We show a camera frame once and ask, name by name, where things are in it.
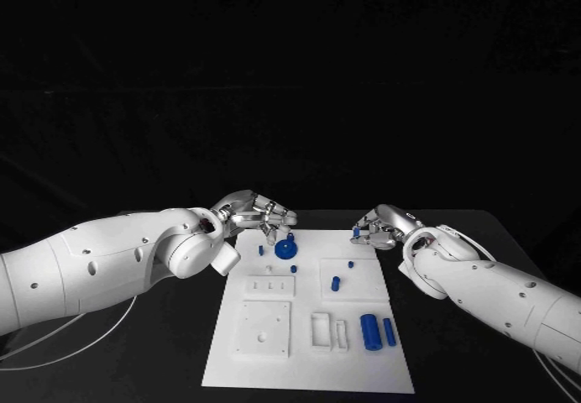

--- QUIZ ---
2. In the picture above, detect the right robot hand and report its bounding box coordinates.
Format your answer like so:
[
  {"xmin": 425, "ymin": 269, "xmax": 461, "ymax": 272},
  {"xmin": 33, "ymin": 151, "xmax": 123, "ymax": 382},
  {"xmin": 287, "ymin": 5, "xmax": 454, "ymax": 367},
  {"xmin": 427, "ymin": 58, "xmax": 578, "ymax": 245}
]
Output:
[{"xmin": 349, "ymin": 203, "xmax": 427, "ymax": 251}]

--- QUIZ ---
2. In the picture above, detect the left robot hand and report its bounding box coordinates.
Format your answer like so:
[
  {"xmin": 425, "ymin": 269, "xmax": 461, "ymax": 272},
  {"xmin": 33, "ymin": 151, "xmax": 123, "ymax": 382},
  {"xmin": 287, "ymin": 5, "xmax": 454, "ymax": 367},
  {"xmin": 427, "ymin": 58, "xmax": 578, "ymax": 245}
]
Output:
[{"xmin": 209, "ymin": 189, "xmax": 299, "ymax": 247}]

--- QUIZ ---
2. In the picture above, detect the white task board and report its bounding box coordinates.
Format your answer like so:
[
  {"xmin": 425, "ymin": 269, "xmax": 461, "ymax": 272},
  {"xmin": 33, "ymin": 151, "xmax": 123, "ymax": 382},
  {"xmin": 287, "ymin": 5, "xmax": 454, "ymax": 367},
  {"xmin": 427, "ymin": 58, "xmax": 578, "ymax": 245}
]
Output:
[{"xmin": 201, "ymin": 228, "xmax": 417, "ymax": 395}]

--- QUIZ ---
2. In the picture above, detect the blue gear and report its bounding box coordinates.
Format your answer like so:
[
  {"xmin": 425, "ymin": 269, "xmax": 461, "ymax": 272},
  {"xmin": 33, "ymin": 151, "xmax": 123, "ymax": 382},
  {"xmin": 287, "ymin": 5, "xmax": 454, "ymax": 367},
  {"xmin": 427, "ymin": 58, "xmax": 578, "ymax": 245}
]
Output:
[{"xmin": 274, "ymin": 233, "xmax": 300, "ymax": 260}]

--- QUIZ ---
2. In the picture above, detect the thin blue long cylinder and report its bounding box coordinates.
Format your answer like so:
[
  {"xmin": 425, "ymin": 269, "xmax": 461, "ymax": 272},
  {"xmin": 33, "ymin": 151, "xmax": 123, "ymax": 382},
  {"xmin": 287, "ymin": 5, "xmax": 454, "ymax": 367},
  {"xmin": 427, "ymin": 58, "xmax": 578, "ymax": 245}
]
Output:
[{"xmin": 381, "ymin": 317, "xmax": 398, "ymax": 348}]

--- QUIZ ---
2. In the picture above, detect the thick blue long cylinder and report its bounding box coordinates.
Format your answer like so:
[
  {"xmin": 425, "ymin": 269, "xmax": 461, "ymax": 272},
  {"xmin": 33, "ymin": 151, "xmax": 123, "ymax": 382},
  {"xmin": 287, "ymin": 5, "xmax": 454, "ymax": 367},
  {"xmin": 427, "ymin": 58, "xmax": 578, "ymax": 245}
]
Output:
[{"xmin": 359, "ymin": 313, "xmax": 384, "ymax": 352}]

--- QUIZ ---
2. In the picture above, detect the white cable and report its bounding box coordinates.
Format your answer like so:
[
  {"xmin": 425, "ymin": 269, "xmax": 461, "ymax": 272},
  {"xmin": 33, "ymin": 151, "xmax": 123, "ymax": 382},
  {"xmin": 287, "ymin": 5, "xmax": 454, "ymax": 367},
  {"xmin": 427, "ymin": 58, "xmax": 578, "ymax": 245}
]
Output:
[
  {"xmin": 441, "ymin": 224, "xmax": 499, "ymax": 263},
  {"xmin": 532, "ymin": 348, "xmax": 580, "ymax": 403},
  {"xmin": 542, "ymin": 354, "xmax": 581, "ymax": 385},
  {"xmin": 0, "ymin": 296, "xmax": 140, "ymax": 372},
  {"xmin": 0, "ymin": 312, "xmax": 88, "ymax": 362}
]

